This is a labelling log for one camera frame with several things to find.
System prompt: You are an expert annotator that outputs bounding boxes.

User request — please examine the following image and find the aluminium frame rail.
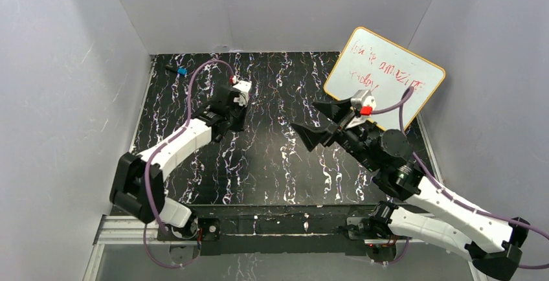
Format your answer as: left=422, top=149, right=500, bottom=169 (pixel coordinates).
left=84, top=199, right=485, bottom=280

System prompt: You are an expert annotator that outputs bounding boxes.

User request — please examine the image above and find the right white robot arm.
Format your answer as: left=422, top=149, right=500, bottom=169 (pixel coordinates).
left=292, top=100, right=528, bottom=280

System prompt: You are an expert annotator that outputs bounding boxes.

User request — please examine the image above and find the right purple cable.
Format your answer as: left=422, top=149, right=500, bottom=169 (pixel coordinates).
left=370, top=85, right=549, bottom=270

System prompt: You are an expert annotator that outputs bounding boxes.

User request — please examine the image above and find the purple cable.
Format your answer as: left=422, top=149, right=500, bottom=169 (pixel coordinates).
left=370, top=85, right=549, bottom=270
left=142, top=59, right=236, bottom=269

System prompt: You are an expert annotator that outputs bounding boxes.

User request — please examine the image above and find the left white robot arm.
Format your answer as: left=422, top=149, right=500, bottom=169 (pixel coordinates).
left=109, top=81, right=252, bottom=229

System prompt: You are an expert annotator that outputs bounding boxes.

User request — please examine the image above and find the blue capped black marker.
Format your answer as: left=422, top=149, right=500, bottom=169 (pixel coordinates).
left=165, top=65, right=188, bottom=76

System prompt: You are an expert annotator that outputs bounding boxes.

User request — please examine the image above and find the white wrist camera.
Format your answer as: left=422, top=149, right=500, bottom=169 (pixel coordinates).
left=233, top=80, right=252, bottom=107
left=345, top=89, right=377, bottom=129

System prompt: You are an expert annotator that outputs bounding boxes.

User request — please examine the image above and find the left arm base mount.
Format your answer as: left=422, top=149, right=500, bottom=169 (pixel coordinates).
left=157, top=218, right=221, bottom=267

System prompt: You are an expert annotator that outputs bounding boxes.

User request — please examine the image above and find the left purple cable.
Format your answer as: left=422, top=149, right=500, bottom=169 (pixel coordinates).
left=142, top=59, right=236, bottom=269

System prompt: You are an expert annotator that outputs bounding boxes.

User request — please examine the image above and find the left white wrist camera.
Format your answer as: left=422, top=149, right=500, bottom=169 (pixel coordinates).
left=233, top=80, right=252, bottom=107

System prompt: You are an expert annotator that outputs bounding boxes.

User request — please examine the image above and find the whiteboard with orange frame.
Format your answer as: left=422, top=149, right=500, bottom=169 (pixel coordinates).
left=324, top=27, right=446, bottom=129

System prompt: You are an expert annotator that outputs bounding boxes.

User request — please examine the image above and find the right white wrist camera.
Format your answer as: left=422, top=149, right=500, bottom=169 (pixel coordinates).
left=345, top=89, right=377, bottom=129

